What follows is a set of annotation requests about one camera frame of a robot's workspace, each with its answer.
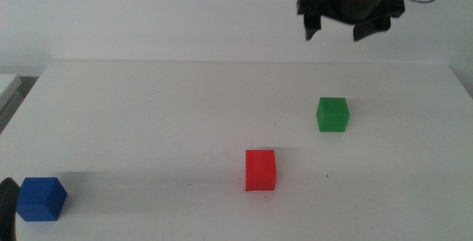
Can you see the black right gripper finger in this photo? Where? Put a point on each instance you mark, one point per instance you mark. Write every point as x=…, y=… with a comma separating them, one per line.
x=373, y=26
x=312, y=15

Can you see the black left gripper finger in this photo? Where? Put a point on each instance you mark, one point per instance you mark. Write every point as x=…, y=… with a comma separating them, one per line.
x=7, y=211

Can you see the blue cube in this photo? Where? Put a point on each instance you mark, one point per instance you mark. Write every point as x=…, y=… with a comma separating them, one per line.
x=40, y=200

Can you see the green cube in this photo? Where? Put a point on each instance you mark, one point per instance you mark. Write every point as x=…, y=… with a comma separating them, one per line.
x=332, y=115

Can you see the red cube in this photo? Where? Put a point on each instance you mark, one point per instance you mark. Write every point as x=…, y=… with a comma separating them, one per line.
x=260, y=170

